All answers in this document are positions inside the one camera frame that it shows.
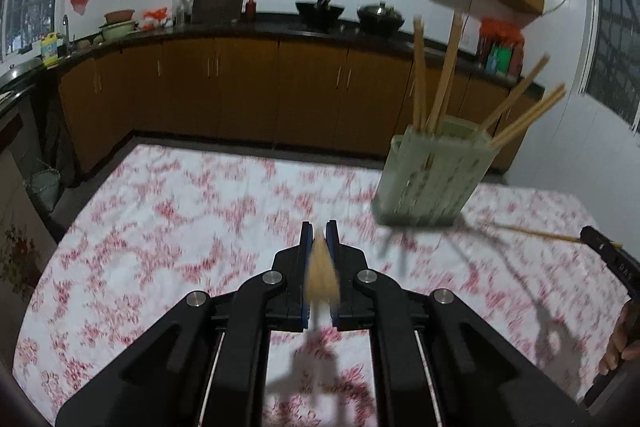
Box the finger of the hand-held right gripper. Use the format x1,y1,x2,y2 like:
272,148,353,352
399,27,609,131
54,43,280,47
579,226,640,296

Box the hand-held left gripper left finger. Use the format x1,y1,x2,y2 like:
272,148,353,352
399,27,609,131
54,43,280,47
55,221,317,427

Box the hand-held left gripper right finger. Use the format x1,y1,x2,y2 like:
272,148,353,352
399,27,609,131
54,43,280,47
325,220,591,427

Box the pale green perforated chopstick holder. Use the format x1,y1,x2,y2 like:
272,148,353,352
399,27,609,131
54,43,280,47
371,116,501,230

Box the person's right hand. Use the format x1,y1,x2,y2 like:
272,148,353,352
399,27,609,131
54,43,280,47
599,299,636,376

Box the white red floral tablecloth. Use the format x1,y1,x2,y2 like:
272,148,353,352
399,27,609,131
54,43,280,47
12,143,623,427

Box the brown lower kitchen cabinets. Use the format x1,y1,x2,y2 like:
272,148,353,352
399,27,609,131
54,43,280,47
57,37,546,188

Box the black kitchen countertop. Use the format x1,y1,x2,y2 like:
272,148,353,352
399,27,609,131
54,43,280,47
0,14,546,118

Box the black wok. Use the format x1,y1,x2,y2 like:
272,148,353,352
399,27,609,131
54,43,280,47
295,0,346,32

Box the green woven basket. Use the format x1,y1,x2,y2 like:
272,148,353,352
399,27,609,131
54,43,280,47
27,167,64,214

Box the black pot with lid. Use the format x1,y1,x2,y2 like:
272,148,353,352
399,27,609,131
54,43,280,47
356,1,405,38

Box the dark cloth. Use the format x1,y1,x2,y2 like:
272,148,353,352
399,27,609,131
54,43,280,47
45,94,78,188

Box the dark brown cutting board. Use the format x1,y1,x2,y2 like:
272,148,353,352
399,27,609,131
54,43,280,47
191,0,246,26

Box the beige flower print cabinet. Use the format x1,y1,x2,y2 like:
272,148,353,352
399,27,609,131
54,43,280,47
0,107,58,333

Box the glass jars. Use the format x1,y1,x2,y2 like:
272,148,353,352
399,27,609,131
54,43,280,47
171,0,195,26

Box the red plastic bag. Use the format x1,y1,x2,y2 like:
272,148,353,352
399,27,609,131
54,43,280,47
140,7,171,30

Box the green basin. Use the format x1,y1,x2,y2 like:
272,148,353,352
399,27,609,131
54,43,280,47
98,21,139,42

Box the yellow dish soap bottle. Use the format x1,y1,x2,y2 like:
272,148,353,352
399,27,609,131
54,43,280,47
41,32,62,68

